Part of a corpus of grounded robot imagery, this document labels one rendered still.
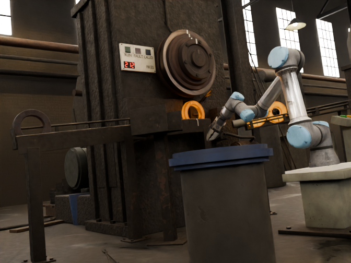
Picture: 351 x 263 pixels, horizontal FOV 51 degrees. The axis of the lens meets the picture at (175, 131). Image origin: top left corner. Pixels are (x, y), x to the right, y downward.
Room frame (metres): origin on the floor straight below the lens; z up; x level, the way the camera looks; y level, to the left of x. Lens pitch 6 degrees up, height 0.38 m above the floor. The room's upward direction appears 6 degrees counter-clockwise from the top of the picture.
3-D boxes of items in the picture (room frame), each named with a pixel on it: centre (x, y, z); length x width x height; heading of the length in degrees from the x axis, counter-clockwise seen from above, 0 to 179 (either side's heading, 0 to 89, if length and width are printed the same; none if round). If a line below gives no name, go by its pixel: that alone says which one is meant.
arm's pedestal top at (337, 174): (1.92, -0.75, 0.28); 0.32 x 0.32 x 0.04; 43
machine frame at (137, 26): (2.86, 0.12, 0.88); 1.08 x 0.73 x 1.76; 127
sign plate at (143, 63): (2.39, 0.20, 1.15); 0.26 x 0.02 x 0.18; 127
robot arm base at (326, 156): (1.92, -0.75, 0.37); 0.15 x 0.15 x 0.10
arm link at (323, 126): (1.92, -0.74, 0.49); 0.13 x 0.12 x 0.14; 128
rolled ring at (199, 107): (2.51, -0.14, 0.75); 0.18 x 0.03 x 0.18; 128
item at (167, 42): (2.51, -0.14, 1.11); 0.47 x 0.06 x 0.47; 127
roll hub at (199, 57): (2.43, -0.20, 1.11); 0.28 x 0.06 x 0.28; 127
